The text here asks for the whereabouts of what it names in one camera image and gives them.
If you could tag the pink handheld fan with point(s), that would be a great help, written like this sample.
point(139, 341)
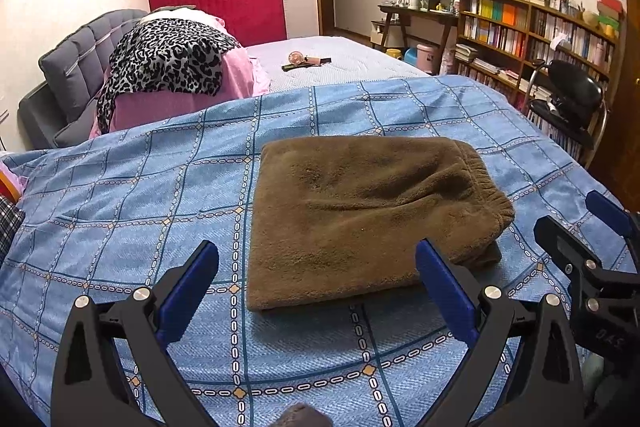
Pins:
point(296, 57)

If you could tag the yellow bucket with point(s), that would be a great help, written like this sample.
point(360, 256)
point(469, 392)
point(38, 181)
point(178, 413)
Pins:
point(393, 54)

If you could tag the wooden desk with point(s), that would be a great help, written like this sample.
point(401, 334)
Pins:
point(425, 14)

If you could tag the grey padded headboard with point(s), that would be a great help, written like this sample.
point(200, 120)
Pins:
point(75, 57)

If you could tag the blue bucket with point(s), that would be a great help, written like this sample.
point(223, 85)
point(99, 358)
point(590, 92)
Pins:
point(411, 57)

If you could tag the brown fuzzy cloth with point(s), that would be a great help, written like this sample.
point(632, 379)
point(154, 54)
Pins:
point(302, 417)

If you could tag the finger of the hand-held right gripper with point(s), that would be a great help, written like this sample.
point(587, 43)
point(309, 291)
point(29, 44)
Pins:
point(565, 247)
point(610, 217)

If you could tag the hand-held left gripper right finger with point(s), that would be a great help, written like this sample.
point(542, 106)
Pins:
point(445, 292)

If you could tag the red box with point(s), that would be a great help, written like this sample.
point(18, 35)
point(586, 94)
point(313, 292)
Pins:
point(610, 2)

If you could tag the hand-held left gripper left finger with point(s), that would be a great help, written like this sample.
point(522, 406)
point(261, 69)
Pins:
point(187, 292)

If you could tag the white bed sheet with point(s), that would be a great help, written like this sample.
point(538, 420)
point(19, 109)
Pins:
point(350, 62)

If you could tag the pink waste bin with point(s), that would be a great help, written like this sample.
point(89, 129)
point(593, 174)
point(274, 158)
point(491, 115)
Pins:
point(428, 59)

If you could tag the brown fleece pants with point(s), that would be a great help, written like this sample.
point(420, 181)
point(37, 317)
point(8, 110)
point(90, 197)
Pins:
point(360, 217)

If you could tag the small dark green object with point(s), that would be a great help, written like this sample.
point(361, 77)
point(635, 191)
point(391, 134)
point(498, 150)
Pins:
point(290, 67)

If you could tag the blue checked blanket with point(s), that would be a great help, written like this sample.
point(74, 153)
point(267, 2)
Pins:
point(150, 187)

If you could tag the red and yellow cloth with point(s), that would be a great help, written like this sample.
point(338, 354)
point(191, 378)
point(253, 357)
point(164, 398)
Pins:
point(6, 184)

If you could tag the black office chair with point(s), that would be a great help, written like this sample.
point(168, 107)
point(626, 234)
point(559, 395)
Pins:
point(575, 92)

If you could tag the leopard print cloth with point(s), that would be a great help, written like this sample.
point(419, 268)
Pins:
point(165, 57)

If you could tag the dark plaid cloth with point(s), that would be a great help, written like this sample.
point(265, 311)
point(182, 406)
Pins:
point(10, 222)

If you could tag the wooden bookshelf with books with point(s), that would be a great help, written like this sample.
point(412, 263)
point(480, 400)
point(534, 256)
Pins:
point(500, 22)

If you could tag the white drawer unit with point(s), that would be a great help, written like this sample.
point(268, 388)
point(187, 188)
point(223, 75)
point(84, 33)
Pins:
point(382, 34)

